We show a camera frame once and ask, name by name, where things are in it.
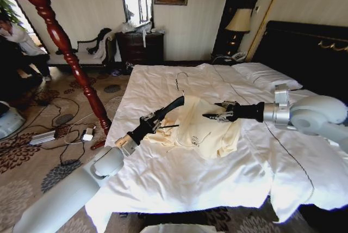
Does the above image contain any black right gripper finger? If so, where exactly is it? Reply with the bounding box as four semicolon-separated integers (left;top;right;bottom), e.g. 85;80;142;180
202;111;235;122
214;101;240;109

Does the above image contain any silver metal box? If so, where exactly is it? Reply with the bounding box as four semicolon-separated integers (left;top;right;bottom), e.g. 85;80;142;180
29;131;57;146

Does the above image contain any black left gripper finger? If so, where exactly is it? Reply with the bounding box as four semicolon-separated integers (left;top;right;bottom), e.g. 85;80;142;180
151;120;180;134
141;109;167;121

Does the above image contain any table lamp with cream shade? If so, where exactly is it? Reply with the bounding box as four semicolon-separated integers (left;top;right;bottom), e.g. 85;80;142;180
225;8;253;54

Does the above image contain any person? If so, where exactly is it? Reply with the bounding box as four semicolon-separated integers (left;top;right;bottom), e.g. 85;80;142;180
0;17;52;82

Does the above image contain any cream yellow garment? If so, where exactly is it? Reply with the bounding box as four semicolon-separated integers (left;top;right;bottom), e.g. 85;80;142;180
142;95;241;160

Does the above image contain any white chaise lounge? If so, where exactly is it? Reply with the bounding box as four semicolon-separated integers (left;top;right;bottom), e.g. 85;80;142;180
48;35;116;68

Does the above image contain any black hanger with wire hook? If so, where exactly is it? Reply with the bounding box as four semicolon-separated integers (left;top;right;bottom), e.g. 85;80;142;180
159;71;190;117

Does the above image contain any white robot front shell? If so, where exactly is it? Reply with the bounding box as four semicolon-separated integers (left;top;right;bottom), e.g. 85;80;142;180
142;223;203;233

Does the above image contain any clear plastic bag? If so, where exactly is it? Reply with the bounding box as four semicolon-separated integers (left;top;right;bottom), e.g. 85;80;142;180
119;20;136;34

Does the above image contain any dark nightstand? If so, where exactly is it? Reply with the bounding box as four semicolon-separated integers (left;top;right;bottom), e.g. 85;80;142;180
211;52;248;66

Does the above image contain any white power adapter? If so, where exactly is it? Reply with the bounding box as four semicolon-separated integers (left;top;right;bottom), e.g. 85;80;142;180
82;128;95;142

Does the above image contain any black floor cable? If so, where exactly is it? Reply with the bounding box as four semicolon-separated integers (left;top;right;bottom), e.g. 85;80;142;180
27;99;96;164

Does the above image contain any white cloth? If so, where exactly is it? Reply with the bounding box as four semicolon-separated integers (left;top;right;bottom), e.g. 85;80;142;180
94;33;115;61

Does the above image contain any black headboard with gold trim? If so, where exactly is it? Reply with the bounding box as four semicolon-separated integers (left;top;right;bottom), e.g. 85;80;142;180
251;20;348;103

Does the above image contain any green potted plant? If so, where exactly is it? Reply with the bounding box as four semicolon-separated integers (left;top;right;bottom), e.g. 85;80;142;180
0;0;21;24

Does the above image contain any red wooden coat stand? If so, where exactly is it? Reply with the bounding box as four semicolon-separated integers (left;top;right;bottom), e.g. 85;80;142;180
8;0;113;151

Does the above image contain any white rounded machine base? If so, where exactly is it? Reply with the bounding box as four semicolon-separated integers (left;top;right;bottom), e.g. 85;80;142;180
0;101;27;140

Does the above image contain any black garment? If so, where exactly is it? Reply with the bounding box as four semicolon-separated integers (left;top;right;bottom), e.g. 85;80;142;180
86;28;113;56

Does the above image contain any dark wooden dresser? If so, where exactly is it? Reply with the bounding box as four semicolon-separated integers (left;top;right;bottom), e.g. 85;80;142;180
115;32;165;66

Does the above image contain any white bed duvet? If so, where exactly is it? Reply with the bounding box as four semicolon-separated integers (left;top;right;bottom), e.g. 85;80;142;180
85;63;348;233

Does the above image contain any white pillow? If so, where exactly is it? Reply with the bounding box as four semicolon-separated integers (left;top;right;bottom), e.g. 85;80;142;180
232;63;304;91

